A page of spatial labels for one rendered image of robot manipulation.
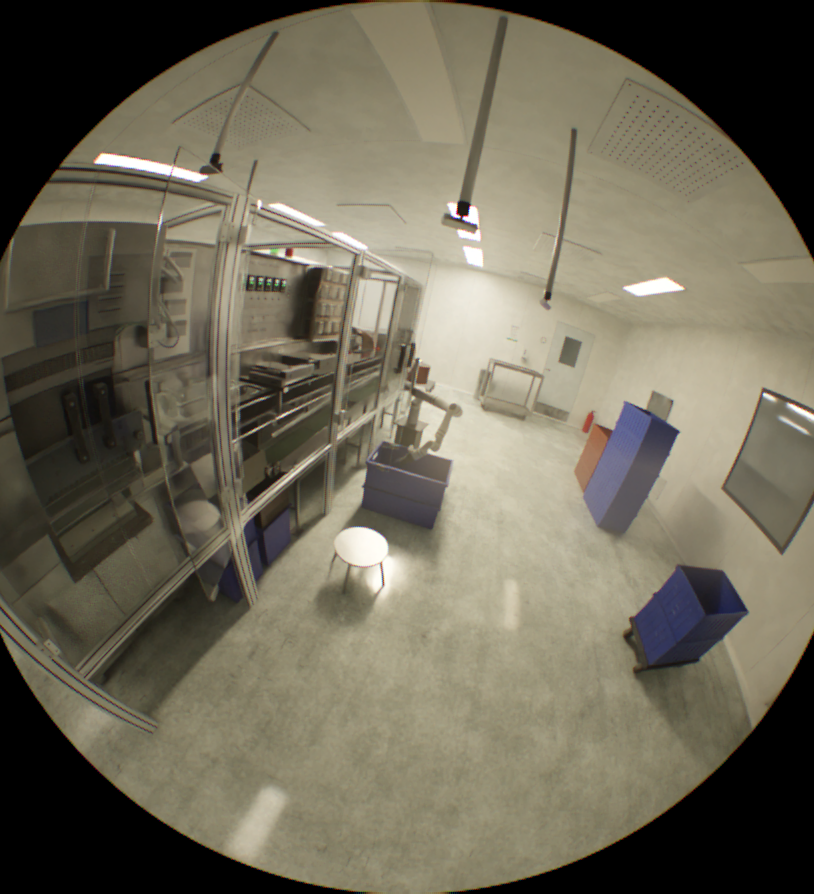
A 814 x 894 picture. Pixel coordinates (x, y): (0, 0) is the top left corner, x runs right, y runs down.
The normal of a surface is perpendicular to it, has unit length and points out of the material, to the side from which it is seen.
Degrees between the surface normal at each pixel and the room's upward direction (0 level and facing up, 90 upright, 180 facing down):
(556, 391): 90
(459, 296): 90
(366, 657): 0
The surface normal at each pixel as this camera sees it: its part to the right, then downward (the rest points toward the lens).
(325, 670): 0.19, -0.88
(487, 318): -0.26, 0.38
